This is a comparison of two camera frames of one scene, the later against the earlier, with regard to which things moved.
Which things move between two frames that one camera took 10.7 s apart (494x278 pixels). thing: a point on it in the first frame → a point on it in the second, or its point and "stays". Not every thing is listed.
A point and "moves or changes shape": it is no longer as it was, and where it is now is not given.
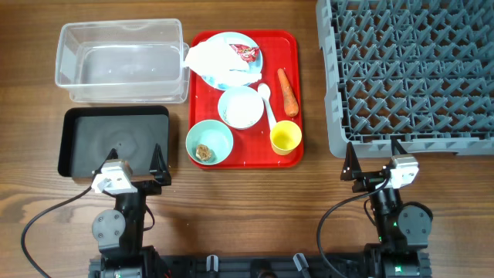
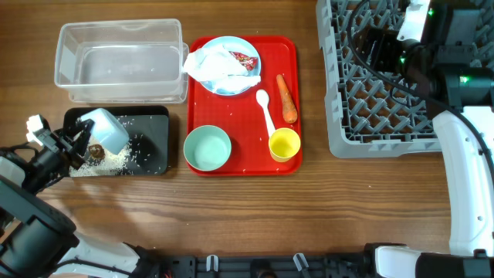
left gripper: (157, 166) → (59, 144)
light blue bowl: (241, 106) → (106, 131)
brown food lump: (203, 152) → (96, 151)
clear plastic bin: (122, 62) stays
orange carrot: (291, 103) moves or changes shape
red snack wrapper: (248, 53) → (249, 62)
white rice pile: (241, 106) → (110, 166)
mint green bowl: (209, 142) moves or changes shape
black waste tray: (87, 135) stays
